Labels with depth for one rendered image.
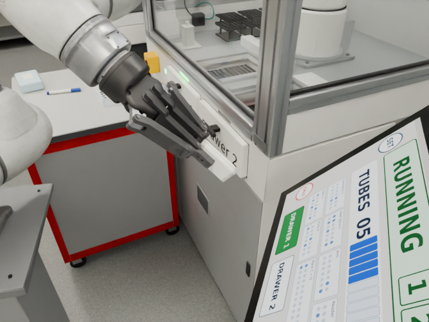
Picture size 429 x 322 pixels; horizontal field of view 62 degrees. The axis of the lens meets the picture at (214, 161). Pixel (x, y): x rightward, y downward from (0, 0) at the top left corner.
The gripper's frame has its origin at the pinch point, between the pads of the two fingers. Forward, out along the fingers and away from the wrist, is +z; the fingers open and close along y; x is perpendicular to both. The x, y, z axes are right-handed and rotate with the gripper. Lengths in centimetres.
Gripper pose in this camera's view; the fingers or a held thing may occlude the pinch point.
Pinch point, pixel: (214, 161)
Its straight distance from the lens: 55.7
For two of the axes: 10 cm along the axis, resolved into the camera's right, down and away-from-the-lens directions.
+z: 7.2, 6.7, 1.9
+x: -6.1, 4.9, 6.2
